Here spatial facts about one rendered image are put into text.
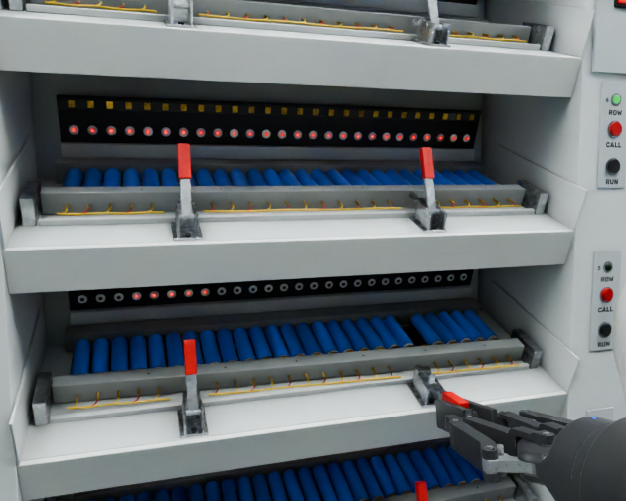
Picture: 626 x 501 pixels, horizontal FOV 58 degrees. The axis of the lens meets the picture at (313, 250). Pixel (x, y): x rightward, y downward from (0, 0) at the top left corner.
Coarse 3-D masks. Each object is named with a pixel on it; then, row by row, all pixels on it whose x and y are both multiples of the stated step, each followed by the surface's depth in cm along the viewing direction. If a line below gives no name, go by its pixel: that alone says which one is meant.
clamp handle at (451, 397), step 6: (432, 378) 64; (426, 384) 64; (432, 384) 64; (432, 390) 63; (438, 390) 62; (444, 390) 62; (444, 396) 60; (450, 396) 60; (456, 396) 60; (450, 402) 59; (456, 402) 58; (462, 402) 58; (468, 402) 58; (468, 408) 58
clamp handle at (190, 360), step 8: (184, 344) 58; (192, 344) 58; (184, 352) 58; (192, 352) 58; (184, 360) 57; (192, 360) 58; (192, 368) 57; (192, 376) 58; (192, 384) 57; (192, 392) 57; (192, 400) 57; (192, 408) 57
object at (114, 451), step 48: (432, 288) 81; (528, 336) 74; (48, 384) 57; (288, 384) 65; (480, 384) 69; (528, 384) 70; (48, 432) 55; (96, 432) 56; (144, 432) 56; (240, 432) 58; (288, 432) 59; (336, 432) 61; (384, 432) 63; (432, 432) 65; (48, 480) 53; (96, 480) 55; (144, 480) 56
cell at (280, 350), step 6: (264, 330) 72; (270, 330) 71; (276, 330) 71; (270, 336) 70; (276, 336) 70; (270, 342) 70; (276, 342) 69; (282, 342) 69; (270, 348) 70; (276, 348) 68; (282, 348) 68; (276, 354) 67; (282, 354) 67; (288, 354) 67
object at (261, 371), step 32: (352, 352) 68; (384, 352) 69; (416, 352) 69; (448, 352) 70; (480, 352) 71; (512, 352) 73; (64, 384) 58; (96, 384) 59; (128, 384) 60; (160, 384) 61; (224, 384) 63; (320, 384) 64
